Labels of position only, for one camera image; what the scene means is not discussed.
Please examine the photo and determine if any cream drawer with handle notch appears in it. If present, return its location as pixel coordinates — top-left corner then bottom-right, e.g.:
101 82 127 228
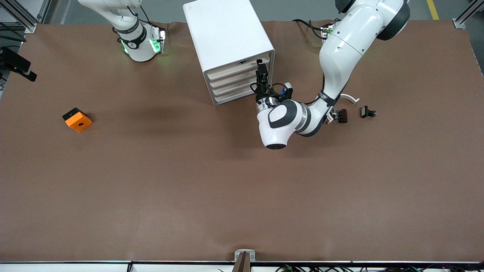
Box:
206 54 271 80

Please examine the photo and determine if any cream plastic drawer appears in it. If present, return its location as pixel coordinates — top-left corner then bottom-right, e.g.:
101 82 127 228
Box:
210 72 272 97
208 63 271 89
213 81 273 105

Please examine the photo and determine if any white drawer cabinet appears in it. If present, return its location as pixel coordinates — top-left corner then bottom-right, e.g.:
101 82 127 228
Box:
183 0 276 106

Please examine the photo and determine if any orange block with black side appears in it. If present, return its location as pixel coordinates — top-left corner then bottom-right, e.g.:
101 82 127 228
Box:
62 107 93 133

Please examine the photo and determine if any white curved plastic part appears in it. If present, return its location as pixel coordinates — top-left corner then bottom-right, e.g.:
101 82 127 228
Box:
326 93 360 125

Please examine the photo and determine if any brown table cover sheet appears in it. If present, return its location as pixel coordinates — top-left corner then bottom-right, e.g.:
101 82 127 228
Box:
0 20 484 263

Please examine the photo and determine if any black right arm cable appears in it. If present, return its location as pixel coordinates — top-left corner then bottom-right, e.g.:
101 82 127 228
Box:
0 22 29 46

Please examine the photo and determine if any aluminium frame profile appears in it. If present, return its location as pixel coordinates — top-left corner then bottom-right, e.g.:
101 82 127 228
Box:
453 0 484 30
0 0 51 34

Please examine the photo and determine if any black arm base cable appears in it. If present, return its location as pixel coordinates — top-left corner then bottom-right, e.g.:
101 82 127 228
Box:
292 18 333 39

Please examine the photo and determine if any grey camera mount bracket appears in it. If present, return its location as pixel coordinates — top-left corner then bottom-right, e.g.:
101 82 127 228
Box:
234 249 256 262

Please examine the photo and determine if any black cable bundle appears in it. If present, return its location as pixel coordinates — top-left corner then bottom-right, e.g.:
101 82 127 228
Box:
276 264 484 272

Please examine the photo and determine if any white table edge rail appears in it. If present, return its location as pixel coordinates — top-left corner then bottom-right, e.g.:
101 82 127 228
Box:
0 261 484 272

